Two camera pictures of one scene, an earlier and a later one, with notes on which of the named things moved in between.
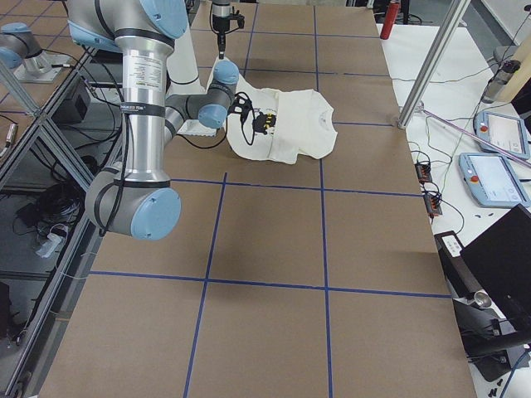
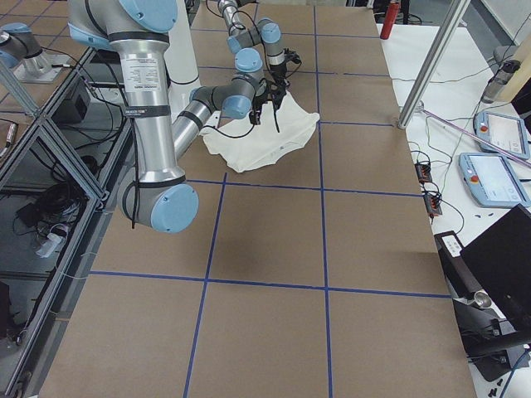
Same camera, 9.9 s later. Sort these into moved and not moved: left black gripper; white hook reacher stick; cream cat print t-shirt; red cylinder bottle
Moved: cream cat print t-shirt; left black gripper
Not moved: red cylinder bottle; white hook reacher stick
